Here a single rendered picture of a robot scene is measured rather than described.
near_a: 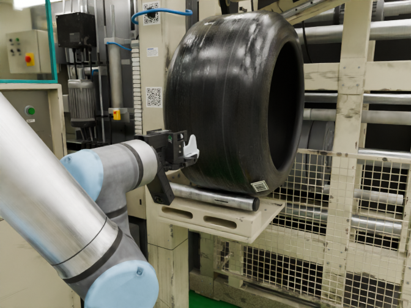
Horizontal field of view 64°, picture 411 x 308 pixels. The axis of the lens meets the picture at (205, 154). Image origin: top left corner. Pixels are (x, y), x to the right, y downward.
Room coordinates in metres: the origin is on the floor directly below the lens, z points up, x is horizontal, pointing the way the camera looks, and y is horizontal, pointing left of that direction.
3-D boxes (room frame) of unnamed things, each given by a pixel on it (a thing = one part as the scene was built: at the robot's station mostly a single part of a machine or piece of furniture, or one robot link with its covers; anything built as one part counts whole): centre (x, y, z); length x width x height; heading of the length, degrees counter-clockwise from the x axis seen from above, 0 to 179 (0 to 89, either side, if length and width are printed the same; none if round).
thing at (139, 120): (1.29, 0.25, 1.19); 0.05 x 0.04 x 0.48; 151
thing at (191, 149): (0.76, 0.03, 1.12); 0.09 x 0.03 x 0.06; 151
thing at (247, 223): (1.05, -0.01, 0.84); 0.36 x 0.09 x 0.06; 61
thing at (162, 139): (0.67, 0.10, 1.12); 0.12 x 0.08 x 0.09; 151
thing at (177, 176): (1.26, 0.08, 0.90); 0.40 x 0.03 x 0.10; 151
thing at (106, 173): (0.53, 0.18, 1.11); 0.12 x 0.09 x 0.10; 151
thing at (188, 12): (1.28, 0.16, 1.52); 0.19 x 0.19 x 0.06; 61
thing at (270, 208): (1.17, -0.07, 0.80); 0.37 x 0.36 x 0.02; 151
